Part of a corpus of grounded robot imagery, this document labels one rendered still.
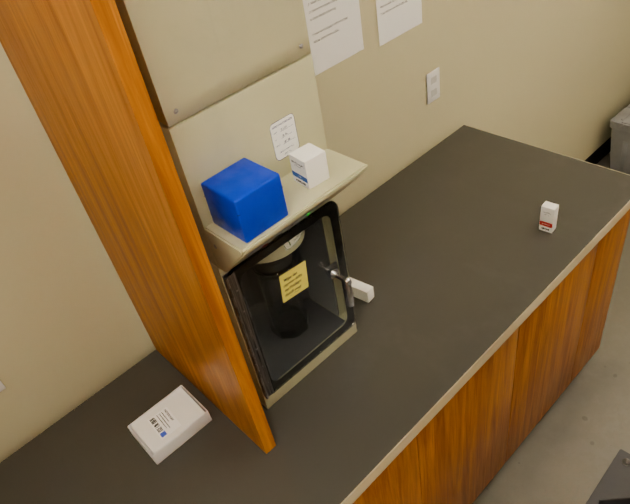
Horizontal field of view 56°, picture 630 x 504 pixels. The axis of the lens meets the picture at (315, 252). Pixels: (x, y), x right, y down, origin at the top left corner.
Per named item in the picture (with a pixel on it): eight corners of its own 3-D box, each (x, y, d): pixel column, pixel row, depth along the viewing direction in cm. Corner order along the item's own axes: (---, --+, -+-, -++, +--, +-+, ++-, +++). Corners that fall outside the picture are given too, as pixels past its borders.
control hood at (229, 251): (216, 268, 114) (202, 228, 107) (334, 186, 128) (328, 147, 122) (253, 294, 106) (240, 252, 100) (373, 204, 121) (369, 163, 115)
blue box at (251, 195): (213, 223, 108) (199, 182, 102) (255, 196, 112) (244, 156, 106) (247, 244, 101) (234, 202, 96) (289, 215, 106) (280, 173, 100)
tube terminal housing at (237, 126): (208, 358, 159) (96, 95, 110) (296, 291, 174) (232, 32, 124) (267, 410, 144) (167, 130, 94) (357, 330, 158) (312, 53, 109)
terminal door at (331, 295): (266, 395, 141) (224, 273, 115) (354, 321, 154) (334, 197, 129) (268, 397, 140) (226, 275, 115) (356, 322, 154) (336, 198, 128)
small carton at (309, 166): (293, 180, 114) (288, 153, 110) (313, 168, 116) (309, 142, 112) (309, 189, 111) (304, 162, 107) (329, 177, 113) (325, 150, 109)
